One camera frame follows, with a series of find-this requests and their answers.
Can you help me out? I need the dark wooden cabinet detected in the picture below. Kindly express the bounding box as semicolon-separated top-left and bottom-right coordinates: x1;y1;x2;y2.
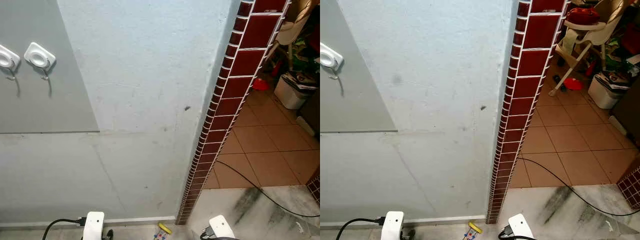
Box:
612;91;640;140
300;91;321;137

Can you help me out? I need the black floor cable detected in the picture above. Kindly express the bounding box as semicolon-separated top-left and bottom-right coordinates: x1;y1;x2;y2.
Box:
519;157;640;217
214;159;321;219

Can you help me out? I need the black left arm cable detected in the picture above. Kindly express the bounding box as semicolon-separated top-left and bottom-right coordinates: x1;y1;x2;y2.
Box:
335;216;386;240
42;216;87;240

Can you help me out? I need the white plastic bin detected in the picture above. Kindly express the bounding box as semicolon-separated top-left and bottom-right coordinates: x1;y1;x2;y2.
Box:
273;71;319;110
587;70;632;110

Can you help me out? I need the beige baby high chair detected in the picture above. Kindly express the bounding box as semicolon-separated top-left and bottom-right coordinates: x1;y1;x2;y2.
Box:
549;0;627;97
272;0;315;72

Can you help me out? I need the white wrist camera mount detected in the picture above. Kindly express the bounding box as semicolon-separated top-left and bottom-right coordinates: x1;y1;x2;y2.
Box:
380;210;405;240
208;214;236;240
82;211;106;240
508;213;535;240

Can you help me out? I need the red bag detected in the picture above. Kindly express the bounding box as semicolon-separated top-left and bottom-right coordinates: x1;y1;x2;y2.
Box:
566;7;601;26

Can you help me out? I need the grey wall board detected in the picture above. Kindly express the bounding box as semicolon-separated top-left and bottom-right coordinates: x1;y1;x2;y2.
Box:
0;0;100;134
320;0;399;134

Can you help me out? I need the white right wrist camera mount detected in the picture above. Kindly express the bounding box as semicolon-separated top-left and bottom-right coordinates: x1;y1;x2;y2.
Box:
508;213;535;240
208;214;236;240

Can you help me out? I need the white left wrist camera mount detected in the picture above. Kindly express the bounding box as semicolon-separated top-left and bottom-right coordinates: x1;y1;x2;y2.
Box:
380;210;405;240
82;211;106;240

